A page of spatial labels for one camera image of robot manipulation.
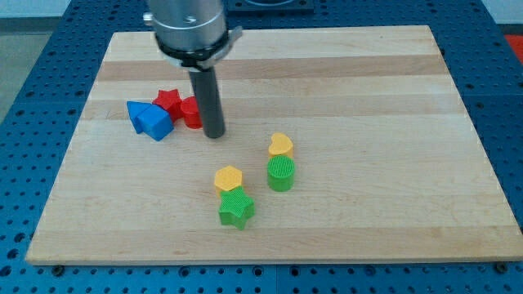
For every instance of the black mounting plate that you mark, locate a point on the black mounting plate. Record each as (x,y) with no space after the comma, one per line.
(269,6)

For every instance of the blue cube block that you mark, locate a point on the blue cube block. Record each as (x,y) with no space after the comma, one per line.
(155,122)

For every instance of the red star block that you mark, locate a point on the red star block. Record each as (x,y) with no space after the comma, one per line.
(170,101)

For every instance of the green star block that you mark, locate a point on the green star block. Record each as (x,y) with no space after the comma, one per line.
(236,208)

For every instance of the yellow hexagon block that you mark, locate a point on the yellow hexagon block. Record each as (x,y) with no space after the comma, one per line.
(227,179)

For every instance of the red cylinder block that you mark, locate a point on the red cylinder block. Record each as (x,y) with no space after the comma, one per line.
(190,113)

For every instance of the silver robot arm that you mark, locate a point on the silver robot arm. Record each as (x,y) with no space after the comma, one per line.
(193,35)

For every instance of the blue triangle block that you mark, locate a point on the blue triangle block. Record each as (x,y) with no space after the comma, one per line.
(134,109)

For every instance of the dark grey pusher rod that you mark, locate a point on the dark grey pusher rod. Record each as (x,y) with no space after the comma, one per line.
(207,95)

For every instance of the green cylinder block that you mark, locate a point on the green cylinder block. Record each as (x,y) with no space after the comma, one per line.
(280,173)

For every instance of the yellow heart block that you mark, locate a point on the yellow heart block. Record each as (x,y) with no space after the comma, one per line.
(280,144)

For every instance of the wooden board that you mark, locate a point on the wooden board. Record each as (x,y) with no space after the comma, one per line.
(388,166)

